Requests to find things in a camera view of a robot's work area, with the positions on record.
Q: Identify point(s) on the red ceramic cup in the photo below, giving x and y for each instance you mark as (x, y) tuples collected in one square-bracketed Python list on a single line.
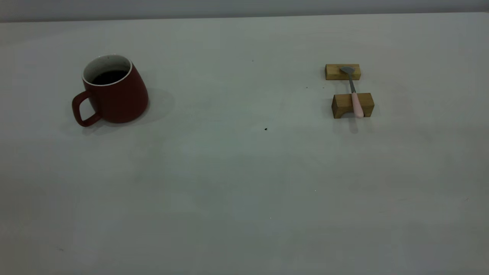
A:
[(122, 101)]

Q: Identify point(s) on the arched wooden block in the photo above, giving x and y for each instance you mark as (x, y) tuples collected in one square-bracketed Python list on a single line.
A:
[(342, 102)]

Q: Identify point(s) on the flat rectangular wooden block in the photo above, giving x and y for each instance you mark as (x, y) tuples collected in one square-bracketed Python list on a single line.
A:
[(333, 72)]

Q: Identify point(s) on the dark brown coffee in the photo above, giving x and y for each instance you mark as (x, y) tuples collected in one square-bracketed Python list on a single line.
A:
[(110, 77)]

